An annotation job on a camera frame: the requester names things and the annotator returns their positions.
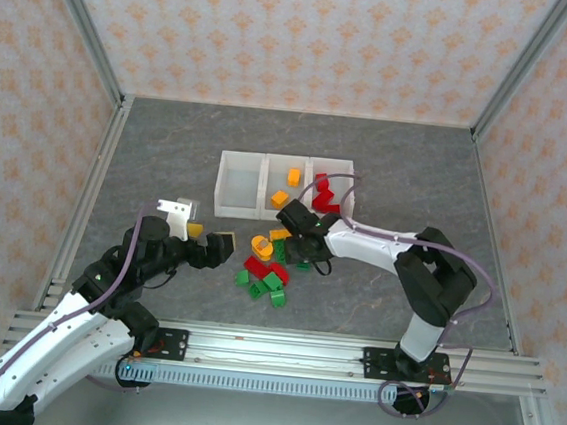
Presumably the grey slotted cable duct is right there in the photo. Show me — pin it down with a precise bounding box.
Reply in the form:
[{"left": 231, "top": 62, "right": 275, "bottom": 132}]
[{"left": 94, "top": 358, "right": 454, "bottom": 412}]

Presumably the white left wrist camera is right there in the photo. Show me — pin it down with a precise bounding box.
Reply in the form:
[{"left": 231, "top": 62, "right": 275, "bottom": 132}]
[{"left": 154, "top": 194, "right": 200, "bottom": 241}]

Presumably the aluminium frame post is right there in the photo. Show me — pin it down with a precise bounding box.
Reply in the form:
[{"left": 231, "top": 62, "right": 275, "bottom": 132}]
[
  {"left": 469, "top": 0, "right": 567, "bottom": 150},
  {"left": 24, "top": 0, "right": 137, "bottom": 108}
]

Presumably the yellow round lego piece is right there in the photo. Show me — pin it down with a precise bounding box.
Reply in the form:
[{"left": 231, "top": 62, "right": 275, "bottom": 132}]
[{"left": 249, "top": 234, "right": 276, "bottom": 263}]

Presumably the aluminium side rail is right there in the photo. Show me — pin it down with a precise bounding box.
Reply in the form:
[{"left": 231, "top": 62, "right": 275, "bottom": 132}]
[
  {"left": 449, "top": 128, "right": 544, "bottom": 358},
  {"left": 32, "top": 88, "right": 136, "bottom": 319}
]

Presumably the wide aluminium mounting rail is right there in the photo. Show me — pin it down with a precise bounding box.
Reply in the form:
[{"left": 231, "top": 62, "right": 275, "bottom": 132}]
[{"left": 1, "top": 301, "right": 552, "bottom": 401}]

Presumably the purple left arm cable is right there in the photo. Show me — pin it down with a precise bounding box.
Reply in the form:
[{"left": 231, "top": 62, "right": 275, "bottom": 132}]
[{"left": 0, "top": 187, "right": 165, "bottom": 425}]

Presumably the black round cable port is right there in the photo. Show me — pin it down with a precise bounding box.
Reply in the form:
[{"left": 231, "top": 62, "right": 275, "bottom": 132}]
[
  {"left": 113, "top": 356, "right": 158, "bottom": 392},
  {"left": 391, "top": 383, "right": 432, "bottom": 419}
]

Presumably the red long lego brick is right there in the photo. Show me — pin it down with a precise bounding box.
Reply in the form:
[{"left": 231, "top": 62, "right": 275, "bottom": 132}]
[{"left": 312, "top": 182, "right": 336, "bottom": 213}]

